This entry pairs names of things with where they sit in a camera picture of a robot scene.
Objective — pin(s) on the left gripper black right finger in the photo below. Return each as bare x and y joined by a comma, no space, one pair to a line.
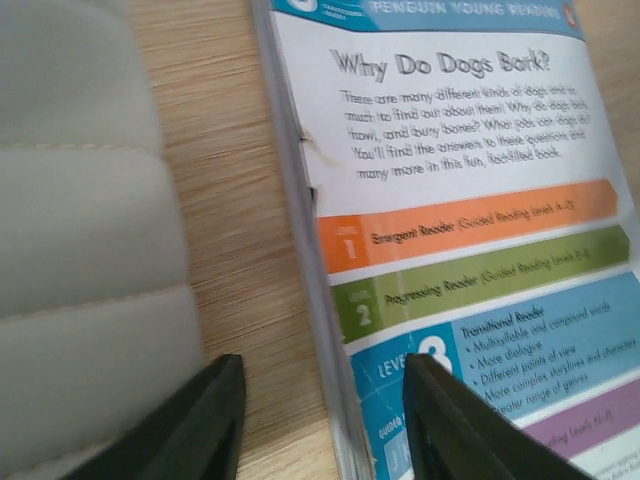
454,434

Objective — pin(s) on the colourful booklet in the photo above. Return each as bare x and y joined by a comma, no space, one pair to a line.
455,190

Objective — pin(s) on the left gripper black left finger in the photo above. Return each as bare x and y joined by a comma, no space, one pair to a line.
194,434

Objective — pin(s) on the beige pencil case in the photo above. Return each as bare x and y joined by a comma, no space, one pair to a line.
98,321

